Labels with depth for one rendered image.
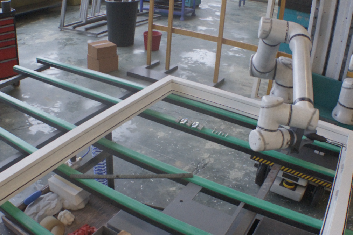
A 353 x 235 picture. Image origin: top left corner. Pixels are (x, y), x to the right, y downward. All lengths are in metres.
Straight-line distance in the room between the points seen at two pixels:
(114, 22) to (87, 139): 4.27
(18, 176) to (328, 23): 2.06
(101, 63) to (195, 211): 3.52
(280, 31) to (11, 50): 3.20
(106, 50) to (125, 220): 3.35
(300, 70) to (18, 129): 2.66
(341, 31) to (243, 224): 1.61
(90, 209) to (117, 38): 4.38
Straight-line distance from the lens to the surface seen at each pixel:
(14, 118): 3.63
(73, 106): 3.70
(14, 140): 1.53
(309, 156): 2.60
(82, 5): 7.05
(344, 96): 2.26
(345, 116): 2.29
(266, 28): 1.72
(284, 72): 2.29
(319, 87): 2.43
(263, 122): 1.32
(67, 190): 1.47
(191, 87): 1.85
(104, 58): 4.48
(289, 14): 5.22
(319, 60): 2.46
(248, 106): 1.74
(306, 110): 1.33
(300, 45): 1.64
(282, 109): 1.31
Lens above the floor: 1.64
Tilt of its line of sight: 29 degrees down
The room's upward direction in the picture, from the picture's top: 4 degrees clockwise
